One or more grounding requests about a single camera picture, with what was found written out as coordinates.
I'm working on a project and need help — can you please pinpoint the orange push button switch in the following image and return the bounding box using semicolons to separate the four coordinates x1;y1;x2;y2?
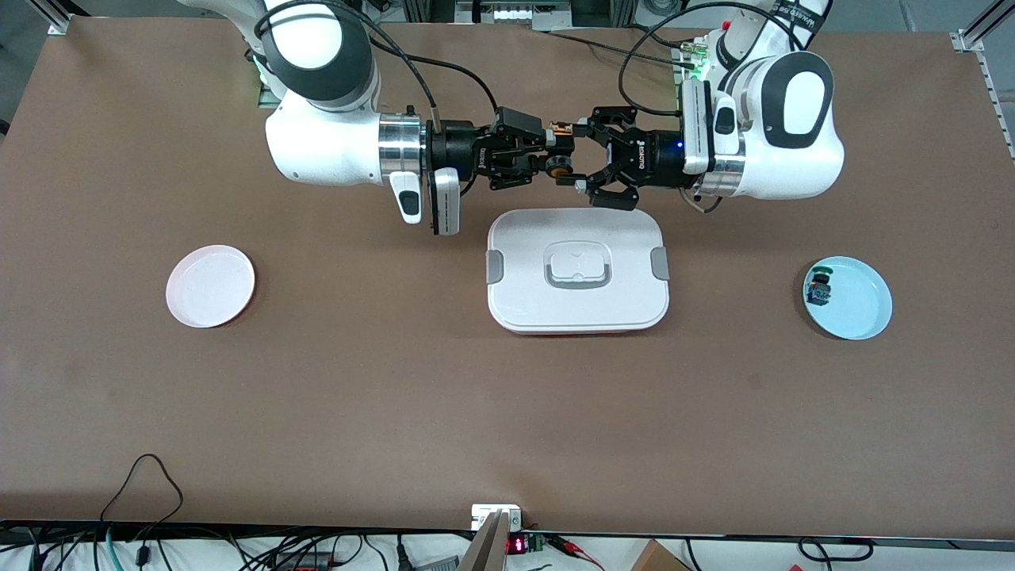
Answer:
543;121;579;180

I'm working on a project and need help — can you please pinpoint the grey control box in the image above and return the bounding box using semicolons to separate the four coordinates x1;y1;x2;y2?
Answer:
456;0;573;31

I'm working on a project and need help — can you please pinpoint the white lidded lunch box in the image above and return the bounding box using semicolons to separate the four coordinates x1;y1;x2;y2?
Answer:
485;208;671;335

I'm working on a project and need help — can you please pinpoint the light blue round plate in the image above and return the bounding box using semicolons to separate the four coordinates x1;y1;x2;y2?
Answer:
802;255;894;341

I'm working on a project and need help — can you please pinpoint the pale pink round plate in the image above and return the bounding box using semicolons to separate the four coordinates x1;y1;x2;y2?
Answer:
165;244;256;329

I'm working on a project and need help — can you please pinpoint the small white device box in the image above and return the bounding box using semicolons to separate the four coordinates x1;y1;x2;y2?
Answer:
471;504;523;531

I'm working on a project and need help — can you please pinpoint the perforated metal strip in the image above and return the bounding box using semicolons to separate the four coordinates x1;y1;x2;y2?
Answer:
979;49;1015;163

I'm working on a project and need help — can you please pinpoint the brown cardboard piece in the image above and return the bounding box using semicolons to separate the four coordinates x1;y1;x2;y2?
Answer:
630;539;691;571

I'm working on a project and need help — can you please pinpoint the aluminium profile bar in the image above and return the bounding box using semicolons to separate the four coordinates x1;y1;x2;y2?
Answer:
458;510;510;571

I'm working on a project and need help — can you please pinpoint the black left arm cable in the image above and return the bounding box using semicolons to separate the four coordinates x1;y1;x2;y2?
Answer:
618;0;835;118

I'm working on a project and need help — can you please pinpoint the black cable to arm base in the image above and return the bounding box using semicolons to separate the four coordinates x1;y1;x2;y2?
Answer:
546;24;692;66

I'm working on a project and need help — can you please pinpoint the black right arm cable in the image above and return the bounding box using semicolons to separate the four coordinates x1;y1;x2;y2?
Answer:
254;0;502;134

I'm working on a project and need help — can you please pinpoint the aluminium frame post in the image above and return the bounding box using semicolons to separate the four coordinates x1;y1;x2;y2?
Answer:
28;0;88;37
950;0;1015;53

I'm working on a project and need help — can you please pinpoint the red wire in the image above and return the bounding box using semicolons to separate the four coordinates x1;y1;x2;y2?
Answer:
547;535;605;571

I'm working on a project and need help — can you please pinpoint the black coiled cable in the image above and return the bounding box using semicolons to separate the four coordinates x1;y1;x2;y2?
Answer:
797;538;875;562

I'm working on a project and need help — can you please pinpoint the thin black looped cable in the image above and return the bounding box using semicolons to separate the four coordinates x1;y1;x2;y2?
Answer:
99;454;185;568

